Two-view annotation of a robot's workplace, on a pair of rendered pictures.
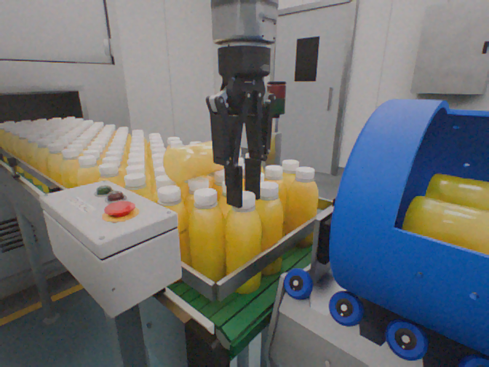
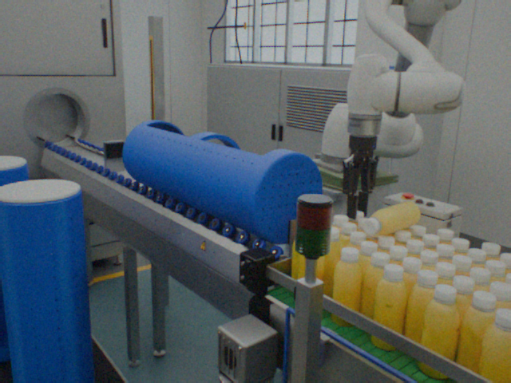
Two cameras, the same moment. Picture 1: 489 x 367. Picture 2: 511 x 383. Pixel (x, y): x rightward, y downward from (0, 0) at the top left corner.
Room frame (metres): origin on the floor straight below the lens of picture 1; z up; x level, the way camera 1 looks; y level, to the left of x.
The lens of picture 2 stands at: (1.79, -0.09, 1.49)
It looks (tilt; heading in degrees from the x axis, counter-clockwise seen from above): 15 degrees down; 189
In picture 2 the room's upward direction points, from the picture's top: 2 degrees clockwise
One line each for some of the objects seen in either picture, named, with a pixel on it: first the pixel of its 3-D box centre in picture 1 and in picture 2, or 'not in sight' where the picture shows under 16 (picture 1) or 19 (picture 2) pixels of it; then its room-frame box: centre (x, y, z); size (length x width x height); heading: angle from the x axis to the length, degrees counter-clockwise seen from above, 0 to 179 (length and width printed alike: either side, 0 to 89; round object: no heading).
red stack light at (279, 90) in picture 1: (276, 91); (314, 214); (0.96, -0.11, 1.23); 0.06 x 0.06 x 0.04
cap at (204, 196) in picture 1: (205, 196); not in sight; (0.46, 0.06, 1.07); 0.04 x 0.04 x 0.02
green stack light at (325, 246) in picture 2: (275, 105); (313, 238); (0.96, -0.11, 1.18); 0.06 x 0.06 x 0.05
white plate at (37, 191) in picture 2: not in sight; (37, 190); (0.30, -1.09, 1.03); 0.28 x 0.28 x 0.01
